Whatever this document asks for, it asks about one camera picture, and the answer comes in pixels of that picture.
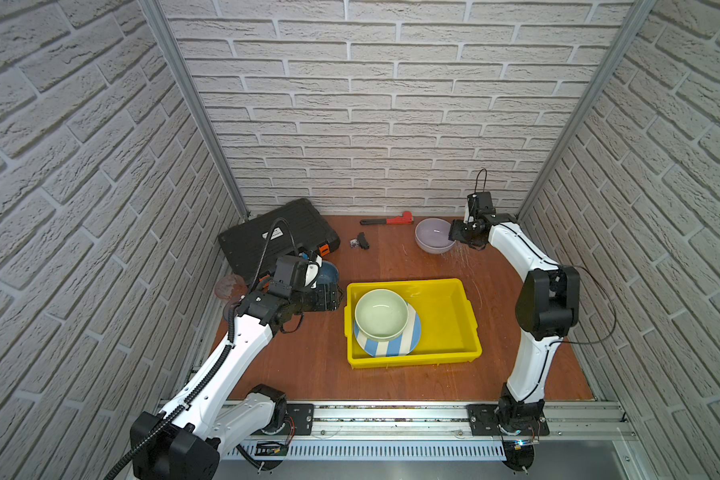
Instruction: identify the translucent purple bowl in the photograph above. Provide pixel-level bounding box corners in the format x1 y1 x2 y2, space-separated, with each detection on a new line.
415 218 456 255

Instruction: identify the light green bowl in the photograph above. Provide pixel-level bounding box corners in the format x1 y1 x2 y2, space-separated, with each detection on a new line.
354 289 409 342

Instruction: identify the yellow plastic bin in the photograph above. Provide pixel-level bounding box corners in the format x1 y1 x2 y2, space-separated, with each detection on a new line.
344 278 482 369

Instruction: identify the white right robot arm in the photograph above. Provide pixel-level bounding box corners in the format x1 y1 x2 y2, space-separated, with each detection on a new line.
449 191 580 422

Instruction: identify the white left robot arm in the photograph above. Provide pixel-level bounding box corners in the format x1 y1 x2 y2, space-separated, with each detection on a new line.
118 254 340 479

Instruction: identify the dark blue ceramic bowl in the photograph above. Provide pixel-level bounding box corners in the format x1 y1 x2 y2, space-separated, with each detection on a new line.
316 260 340 285

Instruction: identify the pink translucent cup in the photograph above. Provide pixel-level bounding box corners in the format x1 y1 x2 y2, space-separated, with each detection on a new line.
214 274 248 302

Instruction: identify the black plastic tool case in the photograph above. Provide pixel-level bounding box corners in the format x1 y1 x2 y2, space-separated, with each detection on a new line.
217 198 340 286

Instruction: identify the red black pipe wrench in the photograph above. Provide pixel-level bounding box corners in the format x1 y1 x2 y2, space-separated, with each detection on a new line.
360 211 414 226

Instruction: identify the blue translucent cup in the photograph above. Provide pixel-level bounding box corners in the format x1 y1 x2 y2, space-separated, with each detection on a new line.
222 301 240 322

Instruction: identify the small dark object on table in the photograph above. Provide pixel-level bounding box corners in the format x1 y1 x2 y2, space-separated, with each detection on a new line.
350 232 370 250

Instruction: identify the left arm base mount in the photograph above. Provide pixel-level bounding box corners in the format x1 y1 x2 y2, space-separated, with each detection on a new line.
252 402 315 438

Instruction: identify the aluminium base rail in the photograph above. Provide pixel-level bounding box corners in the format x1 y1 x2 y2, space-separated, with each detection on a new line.
222 401 637 462

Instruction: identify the black corrugated cable conduit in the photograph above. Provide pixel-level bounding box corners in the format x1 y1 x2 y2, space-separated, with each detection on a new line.
101 217 301 480

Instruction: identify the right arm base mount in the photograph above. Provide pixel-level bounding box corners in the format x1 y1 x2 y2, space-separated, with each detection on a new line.
466 403 550 437

